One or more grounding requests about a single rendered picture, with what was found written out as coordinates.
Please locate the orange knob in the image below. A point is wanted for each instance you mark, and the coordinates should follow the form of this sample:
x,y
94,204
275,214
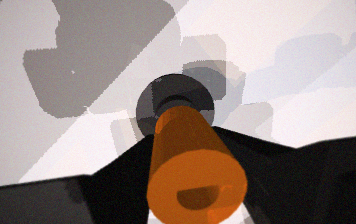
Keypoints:
x,y
194,178

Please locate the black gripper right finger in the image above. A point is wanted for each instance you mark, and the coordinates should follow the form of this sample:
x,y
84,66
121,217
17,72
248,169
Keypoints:
x,y
289,185

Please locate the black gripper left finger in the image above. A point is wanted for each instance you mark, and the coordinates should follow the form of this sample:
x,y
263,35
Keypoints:
x,y
115,194

